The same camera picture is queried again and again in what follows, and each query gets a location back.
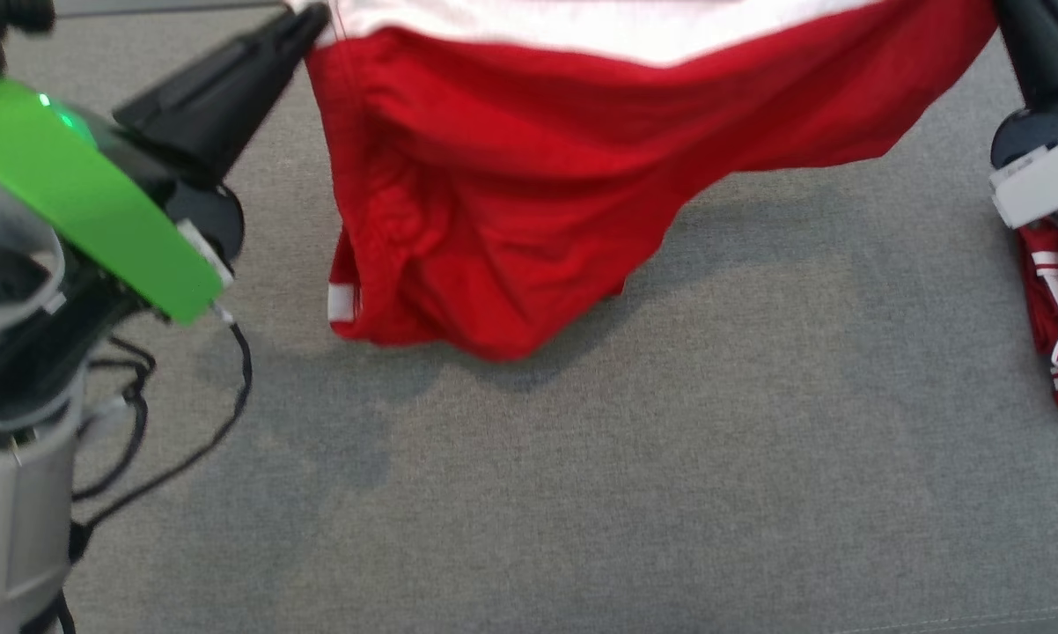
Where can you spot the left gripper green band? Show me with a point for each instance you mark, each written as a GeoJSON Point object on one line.
{"type": "Point", "coordinates": [80, 176]}

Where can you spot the red shorts white stripe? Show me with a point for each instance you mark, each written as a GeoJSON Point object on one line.
{"type": "Point", "coordinates": [538, 176]}

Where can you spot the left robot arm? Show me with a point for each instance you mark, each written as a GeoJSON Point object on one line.
{"type": "Point", "coordinates": [10, 528]}

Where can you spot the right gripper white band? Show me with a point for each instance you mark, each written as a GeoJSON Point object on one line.
{"type": "Point", "coordinates": [1044, 172]}

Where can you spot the grey fabric sofa cushion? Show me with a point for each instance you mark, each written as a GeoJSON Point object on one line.
{"type": "Point", "coordinates": [582, 484]}

